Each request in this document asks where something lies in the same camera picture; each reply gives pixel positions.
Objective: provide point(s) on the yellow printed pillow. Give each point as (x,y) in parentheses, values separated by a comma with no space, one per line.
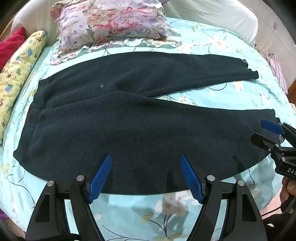
(16,76)

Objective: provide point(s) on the light blue floral bedsheet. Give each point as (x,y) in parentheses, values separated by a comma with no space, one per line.
(231,95)

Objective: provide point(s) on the pink cloth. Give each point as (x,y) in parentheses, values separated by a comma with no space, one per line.
(278,69)

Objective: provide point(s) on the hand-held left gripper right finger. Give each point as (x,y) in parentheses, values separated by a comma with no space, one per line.
(190,179)

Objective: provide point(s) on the floral ruffled pillow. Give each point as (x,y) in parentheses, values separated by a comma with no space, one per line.
(111,23)

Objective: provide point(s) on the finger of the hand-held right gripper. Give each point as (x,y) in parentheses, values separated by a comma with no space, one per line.
(270,126)
(263,139)

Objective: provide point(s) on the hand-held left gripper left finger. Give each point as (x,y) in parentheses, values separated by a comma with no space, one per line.
(100,178)

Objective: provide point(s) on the person's right hand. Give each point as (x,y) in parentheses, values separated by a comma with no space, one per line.
(289,192)

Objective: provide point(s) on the dark pants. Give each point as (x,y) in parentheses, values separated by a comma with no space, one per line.
(129,129)

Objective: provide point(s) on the person's right forearm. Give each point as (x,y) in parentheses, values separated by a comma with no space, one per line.
(281,228)

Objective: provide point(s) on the white padded headboard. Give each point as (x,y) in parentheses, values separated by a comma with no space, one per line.
(208,14)

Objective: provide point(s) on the red cloth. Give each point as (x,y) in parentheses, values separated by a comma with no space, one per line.
(10,45)

